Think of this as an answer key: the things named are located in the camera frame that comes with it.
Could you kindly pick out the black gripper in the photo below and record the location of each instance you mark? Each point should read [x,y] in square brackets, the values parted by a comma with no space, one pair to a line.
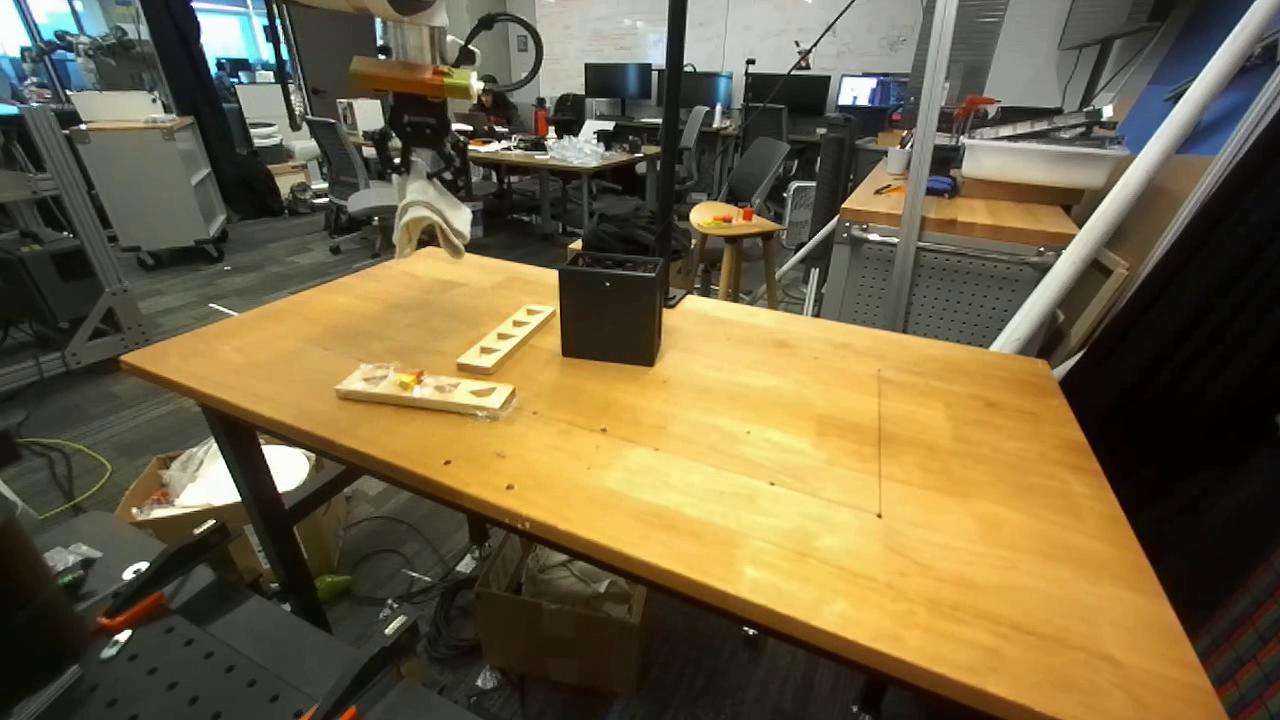
[425,132]

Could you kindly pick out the white terry cloth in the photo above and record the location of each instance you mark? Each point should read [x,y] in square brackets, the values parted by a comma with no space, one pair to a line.
[431,212]

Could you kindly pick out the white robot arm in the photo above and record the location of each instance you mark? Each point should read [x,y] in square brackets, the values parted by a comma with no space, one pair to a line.
[390,50]

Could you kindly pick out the black perforated box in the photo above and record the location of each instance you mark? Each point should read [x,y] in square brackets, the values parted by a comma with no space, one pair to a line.
[612,305]

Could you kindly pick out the cardboard box under table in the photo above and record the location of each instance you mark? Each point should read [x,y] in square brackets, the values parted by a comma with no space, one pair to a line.
[552,619]

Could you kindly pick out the grey office chair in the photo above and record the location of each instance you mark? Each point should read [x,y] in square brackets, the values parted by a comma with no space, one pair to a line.
[353,198]

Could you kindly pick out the wooden slotted board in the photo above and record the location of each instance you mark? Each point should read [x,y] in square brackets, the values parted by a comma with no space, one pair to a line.
[506,337]

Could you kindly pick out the red yellow triangle piece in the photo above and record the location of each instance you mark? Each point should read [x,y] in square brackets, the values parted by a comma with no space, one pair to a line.
[409,382]

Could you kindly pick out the wooden triangle puzzle board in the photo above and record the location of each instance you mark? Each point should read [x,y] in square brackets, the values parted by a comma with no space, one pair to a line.
[443,393]

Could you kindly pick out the white metal cart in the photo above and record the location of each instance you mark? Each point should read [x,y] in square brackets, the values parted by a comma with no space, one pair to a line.
[157,185]

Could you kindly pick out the round wooden stool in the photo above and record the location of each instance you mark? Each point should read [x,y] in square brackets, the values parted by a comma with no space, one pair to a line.
[735,224]

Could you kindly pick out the wooden workbench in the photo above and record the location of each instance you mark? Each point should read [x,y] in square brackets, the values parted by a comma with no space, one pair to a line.
[978,258]

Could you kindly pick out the white diagonal pole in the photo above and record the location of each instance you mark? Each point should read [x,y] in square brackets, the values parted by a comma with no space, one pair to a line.
[1122,198]

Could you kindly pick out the yellow wrist camera mount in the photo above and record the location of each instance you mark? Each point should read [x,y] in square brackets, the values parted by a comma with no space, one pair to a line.
[433,81]

